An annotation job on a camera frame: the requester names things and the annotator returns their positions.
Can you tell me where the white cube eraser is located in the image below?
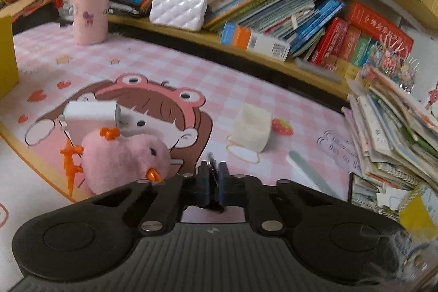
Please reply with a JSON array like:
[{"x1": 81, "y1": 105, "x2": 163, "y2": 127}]
[{"x1": 231, "y1": 103, "x2": 273, "y2": 153}]

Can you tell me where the pink plush chick toy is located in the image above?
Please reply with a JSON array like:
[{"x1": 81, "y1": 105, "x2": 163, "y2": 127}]
[{"x1": 60, "y1": 127, "x2": 171, "y2": 195}]

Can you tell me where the pink cartoon table mat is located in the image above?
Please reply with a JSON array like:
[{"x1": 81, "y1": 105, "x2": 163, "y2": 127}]
[{"x1": 1, "y1": 23, "x2": 356, "y2": 229}]

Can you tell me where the white nail file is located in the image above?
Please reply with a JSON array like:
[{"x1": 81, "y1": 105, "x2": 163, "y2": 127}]
[{"x1": 286, "y1": 151, "x2": 340, "y2": 199}]

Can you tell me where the white charger adapter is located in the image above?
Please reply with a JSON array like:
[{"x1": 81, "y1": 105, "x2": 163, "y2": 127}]
[{"x1": 60, "y1": 101, "x2": 120, "y2": 145}]

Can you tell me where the blue orange white box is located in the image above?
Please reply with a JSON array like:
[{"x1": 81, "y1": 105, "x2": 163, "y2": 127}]
[{"x1": 220, "y1": 22, "x2": 290, "y2": 62}]

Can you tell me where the stack of paper booklets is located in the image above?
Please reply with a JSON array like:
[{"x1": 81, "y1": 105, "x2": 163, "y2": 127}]
[{"x1": 342, "y1": 66, "x2": 437, "y2": 209}]

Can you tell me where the white quilted pearl handbag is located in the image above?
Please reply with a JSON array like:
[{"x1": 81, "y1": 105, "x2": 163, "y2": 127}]
[{"x1": 149, "y1": 0, "x2": 208, "y2": 32}]

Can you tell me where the yellow cardboard box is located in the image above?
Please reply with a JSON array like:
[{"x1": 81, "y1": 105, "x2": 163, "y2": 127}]
[{"x1": 0, "y1": 16, "x2": 19, "y2": 97}]

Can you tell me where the red dictionary book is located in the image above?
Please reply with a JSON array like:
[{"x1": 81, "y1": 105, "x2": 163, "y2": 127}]
[{"x1": 344, "y1": 1, "x2": 414, "y2": 53}]

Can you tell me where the pink cylindrical container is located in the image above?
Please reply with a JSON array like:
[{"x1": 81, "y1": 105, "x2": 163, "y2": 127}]
[{"x1": 73, "y1": 0, "x2": 109, "y2": 45}]

